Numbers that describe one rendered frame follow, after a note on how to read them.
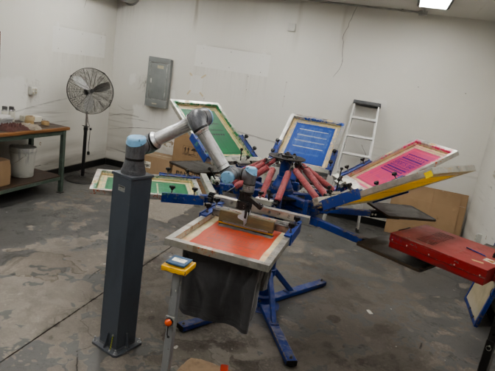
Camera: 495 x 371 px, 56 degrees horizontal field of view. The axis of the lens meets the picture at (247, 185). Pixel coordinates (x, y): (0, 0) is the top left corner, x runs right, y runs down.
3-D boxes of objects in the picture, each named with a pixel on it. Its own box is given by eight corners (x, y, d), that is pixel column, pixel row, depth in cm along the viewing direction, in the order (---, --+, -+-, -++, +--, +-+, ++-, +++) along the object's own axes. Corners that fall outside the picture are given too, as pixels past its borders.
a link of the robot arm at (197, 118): (194, 104, 263) (237, 179, 265) (200, 104, 273) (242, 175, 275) (177, 115, 267) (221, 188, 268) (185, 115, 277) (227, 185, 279)
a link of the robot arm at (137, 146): (121, 157, 280) (122, 135, 277) (131, 154, 293) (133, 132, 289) (138, 160, 277) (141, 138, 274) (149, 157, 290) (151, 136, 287)
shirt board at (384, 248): (447, 270, 299) (450, 258, 297) (417, 283, 271) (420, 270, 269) (294, 207, 391) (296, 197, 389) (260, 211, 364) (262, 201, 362)
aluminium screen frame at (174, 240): (268, 272, 232) (269, 266, 232) (163, 244, 248) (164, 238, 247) (298, 230, 306) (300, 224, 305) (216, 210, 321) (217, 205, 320)
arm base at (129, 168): (115, 171, 284) (116, 154, 282) (134, 168, 297) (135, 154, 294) (132, 177, 276) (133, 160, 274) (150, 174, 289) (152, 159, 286)
